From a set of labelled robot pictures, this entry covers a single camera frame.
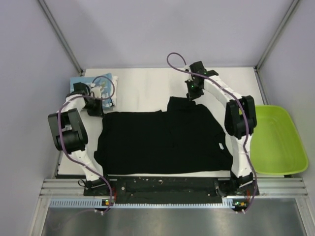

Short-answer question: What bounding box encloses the black t shirt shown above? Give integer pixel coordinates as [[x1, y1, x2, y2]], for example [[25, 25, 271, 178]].
[[94, 97, 233, 175]]

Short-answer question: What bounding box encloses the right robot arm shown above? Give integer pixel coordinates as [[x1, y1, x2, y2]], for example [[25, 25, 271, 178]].
[[184, 61, 257, 195]]

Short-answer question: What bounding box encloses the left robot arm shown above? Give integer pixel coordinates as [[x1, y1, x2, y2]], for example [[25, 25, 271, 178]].
[[48, 83, 112, 195]]

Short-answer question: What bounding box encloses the folded blue printed t shirt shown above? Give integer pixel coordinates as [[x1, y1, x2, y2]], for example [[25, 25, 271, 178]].
[[70, 73, 114, 111]]

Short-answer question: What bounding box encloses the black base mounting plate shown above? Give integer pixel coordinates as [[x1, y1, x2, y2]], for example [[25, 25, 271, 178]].
[[78, 176, 259, 204]]

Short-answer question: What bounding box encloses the green plastic bin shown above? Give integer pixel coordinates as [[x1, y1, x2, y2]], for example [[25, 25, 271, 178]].
[[250, 105, 309, 176]]

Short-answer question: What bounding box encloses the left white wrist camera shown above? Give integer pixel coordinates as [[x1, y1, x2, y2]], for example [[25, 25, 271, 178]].
[[90, 83, 101, 98]]

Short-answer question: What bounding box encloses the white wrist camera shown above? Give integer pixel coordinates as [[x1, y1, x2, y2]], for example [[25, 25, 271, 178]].
[[184, 64, 194, 84], [90, 83, 101, 98]]

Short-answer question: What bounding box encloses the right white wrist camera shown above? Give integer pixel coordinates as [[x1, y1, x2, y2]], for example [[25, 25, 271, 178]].
[[184, 64, 194, 84]]

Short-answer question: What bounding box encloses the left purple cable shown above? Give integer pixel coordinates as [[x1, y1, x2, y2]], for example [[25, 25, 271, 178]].
[[58, 75, 118, 217]]

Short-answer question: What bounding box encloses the purple cable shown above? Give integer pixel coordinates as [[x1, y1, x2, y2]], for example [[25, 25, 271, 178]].
[[166, 52, 258, 214], [58, 75, 118, 217]]

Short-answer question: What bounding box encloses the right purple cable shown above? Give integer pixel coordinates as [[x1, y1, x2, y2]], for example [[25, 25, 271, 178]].
[[166, 52, 258, 214]]

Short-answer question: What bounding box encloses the left aluminium frame post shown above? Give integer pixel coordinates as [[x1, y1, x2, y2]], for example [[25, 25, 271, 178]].
[[36, 0, 84, 76]]

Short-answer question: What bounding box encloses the aluminium frame post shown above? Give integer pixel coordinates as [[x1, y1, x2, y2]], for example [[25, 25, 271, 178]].
[[255, 0, 301, 71], [36, 0, 84, 76]]

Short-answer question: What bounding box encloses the aluminium front rail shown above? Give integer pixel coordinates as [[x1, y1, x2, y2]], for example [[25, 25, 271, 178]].
[[39, 177, 308, 198]]

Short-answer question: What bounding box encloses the light blue cable duct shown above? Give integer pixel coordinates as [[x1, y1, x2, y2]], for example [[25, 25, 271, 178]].
[[49, 198, 247, 209]]

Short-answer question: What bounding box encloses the right aluminium frame post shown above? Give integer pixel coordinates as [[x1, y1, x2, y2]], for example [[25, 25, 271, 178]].
[[255, 0, 301, 71]]

